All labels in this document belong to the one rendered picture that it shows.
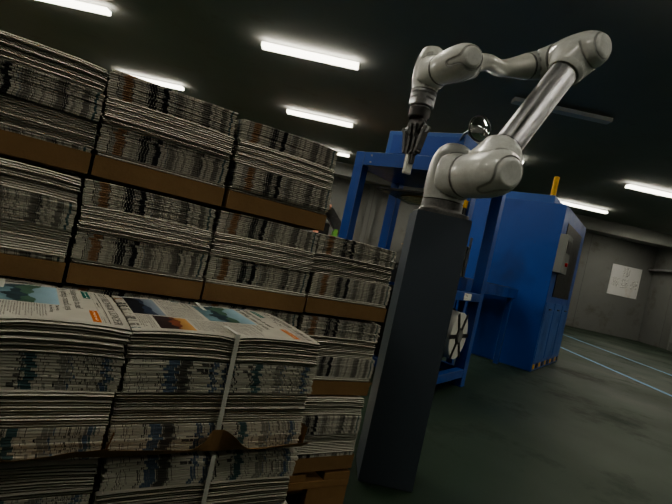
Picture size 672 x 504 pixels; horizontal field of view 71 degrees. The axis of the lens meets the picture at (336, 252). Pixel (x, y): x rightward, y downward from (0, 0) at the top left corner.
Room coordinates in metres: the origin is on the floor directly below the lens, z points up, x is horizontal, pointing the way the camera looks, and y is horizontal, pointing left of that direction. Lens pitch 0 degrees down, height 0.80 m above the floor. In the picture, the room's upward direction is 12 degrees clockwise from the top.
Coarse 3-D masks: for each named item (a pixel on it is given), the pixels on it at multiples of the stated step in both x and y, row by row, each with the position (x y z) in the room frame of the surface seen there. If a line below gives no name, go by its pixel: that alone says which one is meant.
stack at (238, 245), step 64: (0, 192) 0.90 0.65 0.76; (64, 192) 0.96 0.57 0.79; (128, 192) 1.02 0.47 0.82; (64, 256) 0.97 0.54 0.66; (128, 256) 1.04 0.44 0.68; (192, 256) 1.11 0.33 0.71; (256, 256) 1.20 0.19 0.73; (320, 256) 1.31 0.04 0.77; (384, 256) 1.43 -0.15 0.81; (320, 320) 1.33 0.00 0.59; (320, 448) 1.38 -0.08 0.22
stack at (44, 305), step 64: (0, 320) 0.68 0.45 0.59; (64, 320) 0.72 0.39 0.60; (128, 320) 0.82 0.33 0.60; (192, 320) 0.92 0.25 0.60; (256, 320) 1.06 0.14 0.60; (0, 384) 0.69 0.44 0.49; (64, 384) 0.74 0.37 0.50; (128, 384) 0.79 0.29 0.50; (192, 384) 0.85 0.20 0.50; (256, 384) 0.92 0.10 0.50; (0, 448) 0.70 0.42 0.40; (64, 448) 0.75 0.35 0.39; (128, 448) 0.80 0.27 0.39; (192, 448) 0.86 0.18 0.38
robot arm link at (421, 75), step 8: (424, 48) 1.65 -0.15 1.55; (432, 48) 1.63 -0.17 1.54; (440, 48) 1.64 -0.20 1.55; (424, 56) 1.63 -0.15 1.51; (432, 56) 1.59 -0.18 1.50; (416, 64) 1.65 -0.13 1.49; (424, 64) 1.60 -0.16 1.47; (416, 72) 1.64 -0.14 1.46; (424, 72) 1.60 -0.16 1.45; (416, 80) 1.64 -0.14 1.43; (424, 80) 1.61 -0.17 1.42; (432, 80) 1.59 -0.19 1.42; (432, 88) 1.63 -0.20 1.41; (440, 88) 1.65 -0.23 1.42
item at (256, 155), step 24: (240, 120) 1.16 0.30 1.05; (240, 144) 1.14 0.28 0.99; (264, 144) 1.18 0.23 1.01; (288, 144) 1.22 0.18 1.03; (312, 144) 1.25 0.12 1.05; (240, 168) 1.15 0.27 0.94; (264, 168) 1.18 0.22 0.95; (288, 168) 1.21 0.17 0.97; (312, 168) 1.25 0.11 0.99; (240, 192) 1.16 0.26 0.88; (264, 192) 1.19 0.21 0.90; (288, 192) 1.22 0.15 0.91; (312, 192) 1.26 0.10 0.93
